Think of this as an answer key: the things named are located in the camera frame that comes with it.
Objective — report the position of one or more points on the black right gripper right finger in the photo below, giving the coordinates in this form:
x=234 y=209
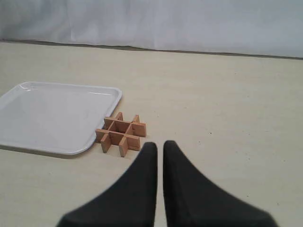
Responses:
x=192 y=200

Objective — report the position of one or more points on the notched wooden piece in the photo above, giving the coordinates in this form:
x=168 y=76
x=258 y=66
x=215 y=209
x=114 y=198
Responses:
x=126 y=144
x=125 y=127
x=108 y=136

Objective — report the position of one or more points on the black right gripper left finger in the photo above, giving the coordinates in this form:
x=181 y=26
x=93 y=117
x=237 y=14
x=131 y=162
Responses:
x=129 y=202

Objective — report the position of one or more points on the white backdrop cloth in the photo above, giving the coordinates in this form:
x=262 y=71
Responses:
x=256 y=27

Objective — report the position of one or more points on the white plastic tray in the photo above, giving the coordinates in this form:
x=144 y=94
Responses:
x=53 y=117

